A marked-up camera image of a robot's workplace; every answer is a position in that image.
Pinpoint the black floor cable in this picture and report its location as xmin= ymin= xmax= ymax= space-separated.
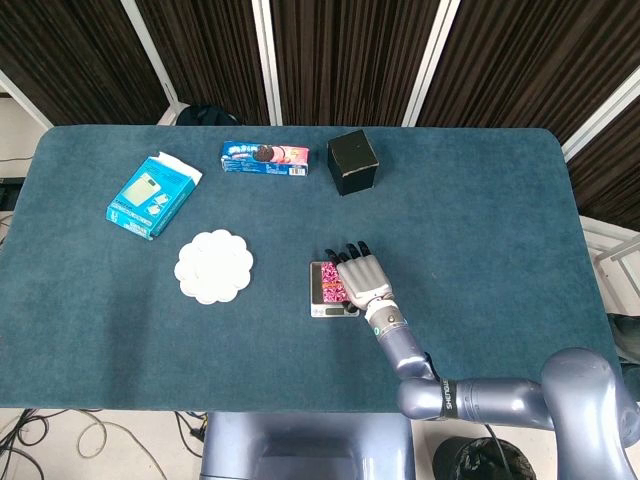
xmin=0 ymin=408 xmax=169 ymax=480

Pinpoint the white flower-shaped coaster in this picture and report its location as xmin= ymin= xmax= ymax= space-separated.
xmin=173 ymin=228 xmax=255 ymax=306

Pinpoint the silver digital kitchen scale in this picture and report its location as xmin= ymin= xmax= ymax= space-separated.
xmin=309 ymin=260 xmax=361 ymax=319

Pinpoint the blue cookie box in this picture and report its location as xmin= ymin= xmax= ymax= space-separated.
xmin=220 ymin=140 xmax=311 ymax=177

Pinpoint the blue-grey robot torso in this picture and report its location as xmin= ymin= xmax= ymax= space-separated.
xmin=198 ymin=411 xmax=416 ymax=480

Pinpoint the pink patterned small pack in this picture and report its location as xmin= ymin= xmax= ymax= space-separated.
xmin=319 ymin=260 xmax=351 ymax=304

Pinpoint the teal cardboard box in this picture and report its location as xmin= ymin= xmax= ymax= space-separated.
xmin=105 ymin=151 xmax=204 ymax=241

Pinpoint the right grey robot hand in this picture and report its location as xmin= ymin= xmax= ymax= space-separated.
xmin=324 ymin=240 xmax=397 ymax=312

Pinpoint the teal table cloth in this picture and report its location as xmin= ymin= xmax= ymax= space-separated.
xmin=0 ymin=124 xmax=626 ymax=414

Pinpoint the black trash bin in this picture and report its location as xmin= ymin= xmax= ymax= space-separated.
xmin=432 ymin=436 xmax=539 ymax=480

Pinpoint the black cube box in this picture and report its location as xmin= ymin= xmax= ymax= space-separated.
xmin=326 ymin=129 xmax=380 ymax=197

